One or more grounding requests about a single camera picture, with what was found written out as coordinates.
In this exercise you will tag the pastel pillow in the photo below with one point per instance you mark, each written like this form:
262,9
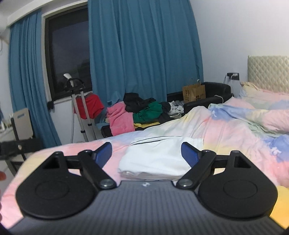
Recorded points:
266,95

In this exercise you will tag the beige quilted headboard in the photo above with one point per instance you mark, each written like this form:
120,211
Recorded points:
268,72

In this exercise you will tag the white sweatshirt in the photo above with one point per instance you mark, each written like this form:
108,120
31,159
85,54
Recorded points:
158,156

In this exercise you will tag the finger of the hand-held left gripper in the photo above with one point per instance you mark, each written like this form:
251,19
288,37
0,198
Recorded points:
13,148

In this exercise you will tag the red garment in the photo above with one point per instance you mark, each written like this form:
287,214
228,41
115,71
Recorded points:
92,105

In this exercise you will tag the pink garment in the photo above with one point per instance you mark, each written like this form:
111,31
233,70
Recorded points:
119,119

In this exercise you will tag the black and white chair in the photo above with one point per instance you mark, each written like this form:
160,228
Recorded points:
22,124

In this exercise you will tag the garment steamer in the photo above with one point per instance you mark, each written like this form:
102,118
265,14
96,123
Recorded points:
75,108

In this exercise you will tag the wall socket with charger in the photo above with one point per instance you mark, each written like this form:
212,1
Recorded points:
233,75

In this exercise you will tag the black sofa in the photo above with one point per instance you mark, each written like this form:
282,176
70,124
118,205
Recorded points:
216,88

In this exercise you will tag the row of cosmetic bottles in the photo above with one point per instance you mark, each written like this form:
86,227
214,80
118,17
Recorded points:
3,125

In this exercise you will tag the brown paper bag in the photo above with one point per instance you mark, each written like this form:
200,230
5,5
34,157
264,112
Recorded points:
194,93

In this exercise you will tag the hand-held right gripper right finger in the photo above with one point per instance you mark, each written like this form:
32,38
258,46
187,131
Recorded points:
189,154

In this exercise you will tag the white and black garment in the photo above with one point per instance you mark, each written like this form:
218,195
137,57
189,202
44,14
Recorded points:
176,110

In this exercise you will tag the green garment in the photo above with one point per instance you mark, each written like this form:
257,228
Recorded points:
149,113

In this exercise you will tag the yellow garment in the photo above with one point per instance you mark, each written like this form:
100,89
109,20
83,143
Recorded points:
144,124

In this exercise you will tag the black curtain holder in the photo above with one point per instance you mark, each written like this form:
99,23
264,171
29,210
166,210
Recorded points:
51,105

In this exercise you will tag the dark window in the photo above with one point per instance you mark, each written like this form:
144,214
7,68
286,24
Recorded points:
67,56

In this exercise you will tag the person's left hand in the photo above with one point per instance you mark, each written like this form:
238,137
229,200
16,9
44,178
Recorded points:
2,176

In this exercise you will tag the blue curtain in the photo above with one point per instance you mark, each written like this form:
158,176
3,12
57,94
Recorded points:
140,45
27,79

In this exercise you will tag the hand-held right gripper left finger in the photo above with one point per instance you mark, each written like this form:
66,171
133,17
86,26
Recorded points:
103,153

